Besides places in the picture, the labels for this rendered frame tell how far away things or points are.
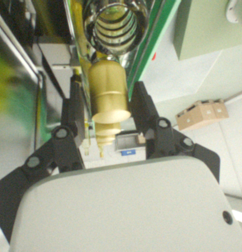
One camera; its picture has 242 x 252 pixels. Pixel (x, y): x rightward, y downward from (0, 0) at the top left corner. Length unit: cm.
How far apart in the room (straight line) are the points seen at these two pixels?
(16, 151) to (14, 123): 4
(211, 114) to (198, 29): 348
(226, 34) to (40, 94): 60
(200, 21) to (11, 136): 54
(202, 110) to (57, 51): 364
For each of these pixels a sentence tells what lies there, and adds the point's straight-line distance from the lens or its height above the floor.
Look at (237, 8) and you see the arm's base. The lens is 53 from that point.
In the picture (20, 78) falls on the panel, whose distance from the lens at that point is 26.
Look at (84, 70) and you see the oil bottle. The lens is 18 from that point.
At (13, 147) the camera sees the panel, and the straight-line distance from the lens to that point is 22.
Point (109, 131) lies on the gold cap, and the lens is 15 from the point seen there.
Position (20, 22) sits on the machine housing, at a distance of 38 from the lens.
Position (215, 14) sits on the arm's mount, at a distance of 54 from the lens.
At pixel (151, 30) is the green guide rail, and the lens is 37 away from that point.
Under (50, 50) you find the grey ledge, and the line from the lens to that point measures 44.
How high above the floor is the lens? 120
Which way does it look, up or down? 15 degrees down
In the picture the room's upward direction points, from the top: 172 degrees clockwise
